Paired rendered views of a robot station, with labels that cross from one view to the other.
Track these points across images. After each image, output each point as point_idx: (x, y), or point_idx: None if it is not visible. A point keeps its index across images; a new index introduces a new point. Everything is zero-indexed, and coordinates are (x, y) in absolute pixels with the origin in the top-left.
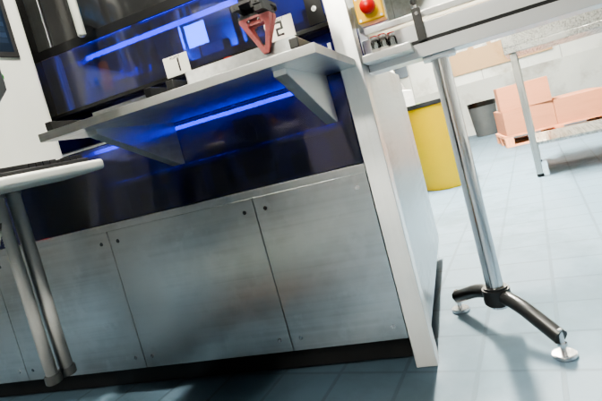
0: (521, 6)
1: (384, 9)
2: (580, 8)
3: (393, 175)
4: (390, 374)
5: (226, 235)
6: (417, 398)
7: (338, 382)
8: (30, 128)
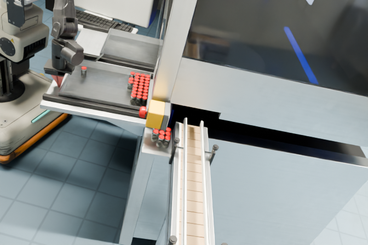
0: (168, 226)
1: (154, 123)
2: None
3: (148, 184)
4: (118, 221)
5: None
6: (92, 232)
7: (119, 199)
8: (138, 3)
